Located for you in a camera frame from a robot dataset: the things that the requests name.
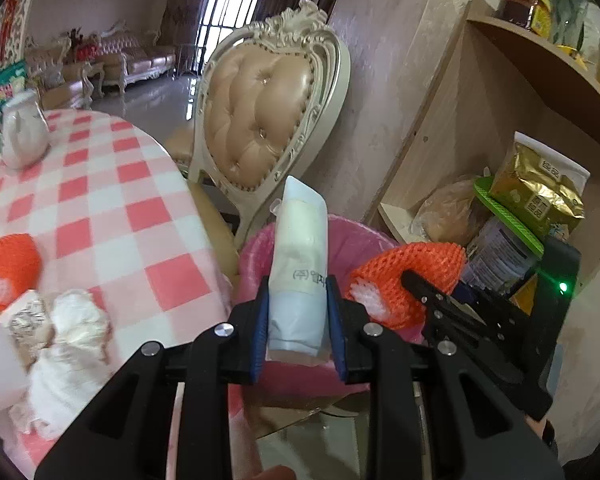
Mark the beige tufted ornate chair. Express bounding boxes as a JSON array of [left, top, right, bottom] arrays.
[[164, 0, 351, 278]]

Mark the red sauce jar on shelf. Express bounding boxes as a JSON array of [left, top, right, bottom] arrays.
[[495, 0, 552, 39]]

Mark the white plastic wrapper packet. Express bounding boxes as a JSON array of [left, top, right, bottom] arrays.
[[268, 176, 328, 366]]

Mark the bread bag on shelf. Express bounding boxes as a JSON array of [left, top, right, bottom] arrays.
[[410, 176, 493, 246]]

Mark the crushed paper cup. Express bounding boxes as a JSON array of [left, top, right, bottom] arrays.
[[0, 289, 54, 368]]

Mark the pink trash bin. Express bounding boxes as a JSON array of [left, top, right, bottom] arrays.
[[232, 214, 398, 410]]

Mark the red white checkered tablecloth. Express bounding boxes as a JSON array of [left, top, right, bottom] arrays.
[[0, 110, 230, 372]]

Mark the pink ornate sofa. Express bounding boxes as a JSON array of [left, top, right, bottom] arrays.
[[94, 21, 176, 94]]

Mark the orange foam net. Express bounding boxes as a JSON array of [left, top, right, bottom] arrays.
[[0, 233, 42, 312], [344, 242, 466, 330]]

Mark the white tissue wad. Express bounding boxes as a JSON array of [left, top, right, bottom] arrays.
[[9, 289, 110, 441]]

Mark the green snack bag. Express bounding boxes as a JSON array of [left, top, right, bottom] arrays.
[[0, 60, 28, 122]]

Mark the white ceramic teapot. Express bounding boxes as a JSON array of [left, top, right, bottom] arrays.
[[1, 89, 50, 170]]

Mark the gold foil bag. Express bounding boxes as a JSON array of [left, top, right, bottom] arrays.
[[489, 131, 590, 240]]

